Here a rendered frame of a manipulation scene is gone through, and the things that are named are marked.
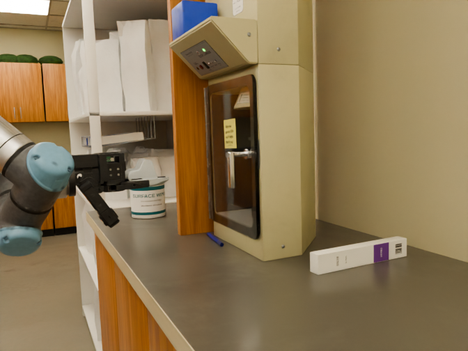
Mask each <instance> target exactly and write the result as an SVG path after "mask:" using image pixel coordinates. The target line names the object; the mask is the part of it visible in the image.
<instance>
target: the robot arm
mask: <svg viewBox="0 0 468 351"><path fill-rule="evenodd" d="M78 174H81V176H79V177H78V178H77V175H78ZM168 180H169V177H166V176H157V174H156V172H155V168H154V166H153V162H152V161H151V160H149V159H144V158H141V159H138V160H137V163H136V166H135V167H134V168H133V169H127V170H126V163H125V153H118V152H111V153H93V154H86V155H71V154H70V153H69V152H68V151H67V150H66V149H65V148H63V147H62V146H56V145H55V143H51V142H42V143H38V144H35V143H34V142H32V140H30V139H29V138H28V137H27V136H25V135H24V134H22V133H21V132H20V131H19V130H18V129H17V128H15V127H14V126H13V125H11V124H10V123H9V122H8V121H6V120H5V119H4V118H2V117H1V116H0V252H1V253H3V254H5V255H7V256H26V255H29V254H32V253H33V252H35V251H37V250H38V249H39V248H40V246H41V244H42V231H41V227H42V224H43V222H44V221H45V220H46V218H47V216H48V214H49V213H50V211H51V209H52V208H53V205H54V204H55V202H56V200H57V199H58V198H66V197H67V196H76V186H77V187H78V189H79V190H80V191H81V193H82V194H83V195H84V196H85V197H86V199H87V200H88V202H89V203H90V204H91V205H92V206H93V208H94V209H95V211H96V212H97V213H98V214H99V218H100V221H101V222H102V223H103V224H104V225H105V226H109V227H110V228H112V227H114V226H115V225H116V224H117V223H118V222H119V221H120V220H119V219H118V215H117V214H116V211H115V210H113V209H112V208H110V207H109V206H108V205H107V203H106V202H105V201H104V199H103V198H102V197H101V196H100V194H101V193H102V192H121V191H124V190H126V189H138V188H144V187H152V186H157V185H162V184H164V183H165V182H166V181H168Z"/></svg>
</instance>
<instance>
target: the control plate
mask: <svg viewBox="0 0 468 351"><path fill-rule="evenodd" d="M202 49H204V50H205V52H204V51H203V50H202ZM197 52H199V53H200V54H198V53H197ZM180 54H181V55H182V56H183V57H184V58H185V59H186V60H187V61H188V62H189V63H190V64H191V65H192V67H193V68H194V69H195V70H196V71H197V72H198V73H199V74H200V75H201V76H203V75H206V74H208V73H211V72H214V71H217V70H220V69H222V68H226V67H228V65H227V64H226V63H225V62H224V61H223V59H222V58H221V57H220V56H219V55H218V54H217V53H216V51H215V50H213V48H211V46H210V45H209V44H208V43H207V42H206V41H205V40H203V41H201V42H200V43H198V44H196V45H194V46H193V47H190V48H189V49H186V50H185V51H183V52H181V53H180ZM215 59H217V61H218V62H215ZM212 61H214V63H211V62H212ZM202 62H205V63H206V64H207V65H208V62H210V64H209V65H208V66H209V67H210V68H209V69H207V68H206V67H205V66H204V65H203V64H202ZM200 65H202V66H203V70H202V69H201V68H200V67H199V66H200ZM196 67H198V68H199V70H198V69H197V68H196Z"/></svg>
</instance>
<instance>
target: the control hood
mask: <svg viewBox="0 0 468 351"><path fill-rule="evenodd" d="M203 40H205V41H206V42H207V43H208V44H209V45H210V46H211V48H213V50H215V51H216V53H217V54H218V55H219V56H220V57H221V58H222V59H223V61H224V62H225V63H226V64H227V65H228V67H226V68H222V69H220V70H217V71H214V72H211V73H208V74H206V75H203V76H201V75H200V74H199V73H198V72H197V71H196V70H195V69H194V68H193V67H192V65H191V64H190V63H189V62H188V61H187V60H186V59H185V58H184V57H183V56H182V55H181V54H180V53H181V52H183V51H185V50H186V49H189V48H190V47H193V46H194V45H196V44H198V43H200V42H201V41H203ZM169 46H170V48H171V49H172V50H173V51H174V52H175V53H176V54H177V55H178V56H179V57H180V58H181V59H182V60H183V62H184V63H185V64H186V65H187V66H188V67H189V68H190V69H191V70H192V71H193V72H194V73H195V74H196V76H197V77H198V78H199V79H211V78H213V77H218V76H220V75H224V74H226V73H229V72H233V71H236V70H239V69H242V68H246V67H249V66H251V65H255V64H257V62H258V45H257V21H256V20H255V19H243V18H234V17H217V16H210V17H209V18H207V19H206V20H204V21H203V22H201V23H200V24H198V25H197V26H195V27H194V28H193V29H190V30H189V31H188V32H186V33H184V34H183V35H181V36H180V37H179V38H177V39H175V40H174V41H173V42H171V43H170V44H169Z"/></svg>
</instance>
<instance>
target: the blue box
mask: <svg viewBox="0 0 468 351"><path fill-rule="evenodd" d="M171 16H172V32H173V41H174V40H175V39H177V38H179V37H180V36H181V35H183V34H184V33H186V32H188V31H189V30H190V29H193V28H194V27H195V26H197V25H198V24H200V23H201V22H203V21H204V20H206V19H207V18H209V17H210V16H217V17H218V13H217V3H208V2H200V1H186V0H182V1H181V2H180V3H179V4H178V5H177V6H176V7H174V8H173V9H172V10H171Z"/></svg>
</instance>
